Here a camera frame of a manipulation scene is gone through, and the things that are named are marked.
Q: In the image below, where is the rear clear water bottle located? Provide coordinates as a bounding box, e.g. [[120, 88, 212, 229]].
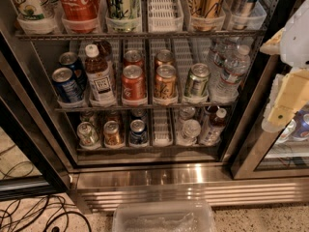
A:
[[207, 38, 239, 83]]

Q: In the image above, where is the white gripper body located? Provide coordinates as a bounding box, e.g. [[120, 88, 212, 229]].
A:
[[280, 0, 309, 69]]

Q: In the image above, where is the glass fridge door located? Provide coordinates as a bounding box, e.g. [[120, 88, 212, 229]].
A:
[[0, 51, 71, 201], [222, 0, 309, 180]]

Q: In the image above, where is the bottom shelf orange can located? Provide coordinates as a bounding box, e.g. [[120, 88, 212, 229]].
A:
[[103, 121, 123, 146]]

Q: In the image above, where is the front red cola can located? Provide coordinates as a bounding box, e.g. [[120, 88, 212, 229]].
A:
[[122, 65, 146, 101]]

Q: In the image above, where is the rear brown tea bottle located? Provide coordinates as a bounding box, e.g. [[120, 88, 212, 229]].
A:
[[94, 40, 113, 62]]

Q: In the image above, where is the bottom shelf clear bottle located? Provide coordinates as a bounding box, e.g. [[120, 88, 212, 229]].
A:
[[176, 106, 201, 146]]

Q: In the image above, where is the right glass fridge door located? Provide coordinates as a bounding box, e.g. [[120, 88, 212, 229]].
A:
[[222, 0, 309, 180]]

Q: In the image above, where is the front clear water bottle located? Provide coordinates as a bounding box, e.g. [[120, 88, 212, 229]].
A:
[[215, 44, 251, 97]]

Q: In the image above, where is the white green 7up can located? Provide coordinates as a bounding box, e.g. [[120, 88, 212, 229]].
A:
[[13, 0, 54, 20]]

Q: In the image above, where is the bottom shelf green white can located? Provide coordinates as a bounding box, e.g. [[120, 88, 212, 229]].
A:
[[77, 122, 98, 147]]

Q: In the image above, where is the empty white plastic tray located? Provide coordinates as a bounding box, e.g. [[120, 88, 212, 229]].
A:
[[147, 0, 183, 33]]

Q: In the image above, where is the green soda can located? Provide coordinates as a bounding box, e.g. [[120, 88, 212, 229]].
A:
[[184, 63, 211, 98]]

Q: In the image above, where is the rear blue soda can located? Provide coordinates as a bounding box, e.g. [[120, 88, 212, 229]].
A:
[[59, 51, 87, 90]]

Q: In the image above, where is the front blue soda can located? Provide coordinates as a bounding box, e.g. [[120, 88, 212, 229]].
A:
[[52, 67, 83, 102]]

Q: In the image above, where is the blue soda can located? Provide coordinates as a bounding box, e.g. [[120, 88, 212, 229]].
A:
[[52, 67, 83, 102], [59, 51, 87, 90]]

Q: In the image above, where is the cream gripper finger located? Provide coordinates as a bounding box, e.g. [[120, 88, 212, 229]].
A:
[[260, 28, 284, 55], [262, 69, 309, 132]]

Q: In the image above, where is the green white tall can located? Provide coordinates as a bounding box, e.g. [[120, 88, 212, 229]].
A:
[[107, 0, 140, 20]]

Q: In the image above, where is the red coca-cola can top shelf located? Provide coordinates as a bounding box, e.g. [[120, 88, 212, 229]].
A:
[[61, 0, 100, 33]]

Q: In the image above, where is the blue can behind door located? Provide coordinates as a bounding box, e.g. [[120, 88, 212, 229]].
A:
[[292, 110, 309, 141]]

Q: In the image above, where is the left glass fridge door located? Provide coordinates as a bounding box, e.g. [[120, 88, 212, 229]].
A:
[[0, 51, 71, 201]]

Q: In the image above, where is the bottom shelf tea bottle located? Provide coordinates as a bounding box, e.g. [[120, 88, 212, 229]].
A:
[[199, 108, 227, 146]]

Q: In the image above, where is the stainless steel fridge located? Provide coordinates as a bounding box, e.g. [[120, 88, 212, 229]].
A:
[[0, 0, 309, 212]]

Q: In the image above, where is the brown tea bottle white cap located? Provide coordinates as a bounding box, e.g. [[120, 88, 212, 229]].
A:
[[85, 44, 115, 102]]

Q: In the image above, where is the bottom shelf blue can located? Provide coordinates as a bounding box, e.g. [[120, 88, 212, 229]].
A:
[[129, 119, 148, 145]]

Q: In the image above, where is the rear red cola can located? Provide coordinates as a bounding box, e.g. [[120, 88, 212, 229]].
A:
[[124, 49, 144, 68]]

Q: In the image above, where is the white can behind door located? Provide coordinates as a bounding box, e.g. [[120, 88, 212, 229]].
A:
[[276, 120, 296, 144]]

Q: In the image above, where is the clear plastic bin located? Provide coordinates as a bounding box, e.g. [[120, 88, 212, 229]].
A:
[[112, 200, 217, 232]]

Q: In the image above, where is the orange soda can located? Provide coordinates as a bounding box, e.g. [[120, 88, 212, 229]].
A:
[[154, 49, 175, 69], [154, 65, 176, 100]]

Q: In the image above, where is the front orange soda can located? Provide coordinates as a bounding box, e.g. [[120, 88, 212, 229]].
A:
[[154, 65, 176, 100]]

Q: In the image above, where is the clear water bottle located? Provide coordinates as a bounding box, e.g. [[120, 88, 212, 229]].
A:
[[207, 38, 239, 83], [215, 44, 251, 97]]

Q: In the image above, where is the red cola can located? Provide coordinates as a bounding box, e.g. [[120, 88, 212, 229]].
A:
[[122, 65, 146, 101], [124, 49, 144, 68]]

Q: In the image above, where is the rear orange soda can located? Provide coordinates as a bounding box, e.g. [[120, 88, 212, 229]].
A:
[[154, 49, 175, 69]]

